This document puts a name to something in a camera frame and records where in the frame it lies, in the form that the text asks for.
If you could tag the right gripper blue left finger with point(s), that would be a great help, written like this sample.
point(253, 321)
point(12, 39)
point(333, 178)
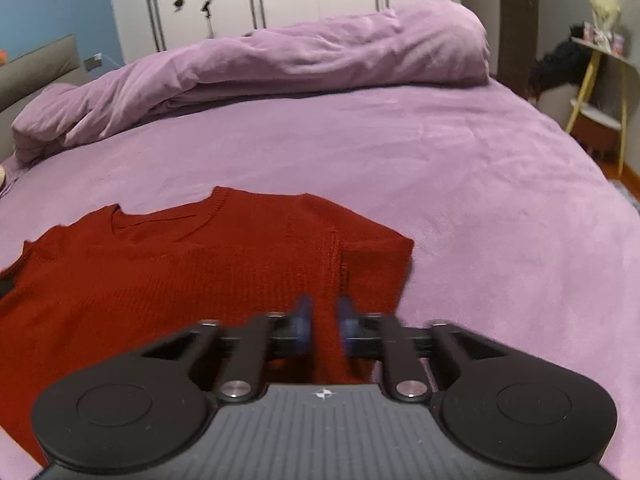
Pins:
point(291, 332)

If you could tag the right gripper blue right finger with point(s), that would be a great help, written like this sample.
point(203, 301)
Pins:
point(359, 332)

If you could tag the red knit sweater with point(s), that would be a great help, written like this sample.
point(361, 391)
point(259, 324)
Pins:
point(111, 282)

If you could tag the purple bed sheet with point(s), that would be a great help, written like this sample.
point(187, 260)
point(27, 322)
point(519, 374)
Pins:
point(517, 234)

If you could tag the purple rolled duvet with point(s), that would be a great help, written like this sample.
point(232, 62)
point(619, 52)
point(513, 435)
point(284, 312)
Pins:
point(431, 42)

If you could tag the yellow legged side table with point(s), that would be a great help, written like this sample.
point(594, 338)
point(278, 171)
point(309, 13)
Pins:
point(601, 108)

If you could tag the black fluffy item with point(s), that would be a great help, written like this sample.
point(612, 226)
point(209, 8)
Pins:
point(565, 64)

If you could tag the grey upholstered headboard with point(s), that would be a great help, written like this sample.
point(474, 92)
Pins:
point(23, 78)

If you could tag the dark wooden door frame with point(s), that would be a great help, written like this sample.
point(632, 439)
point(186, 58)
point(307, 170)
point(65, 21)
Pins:
point(518, 43)

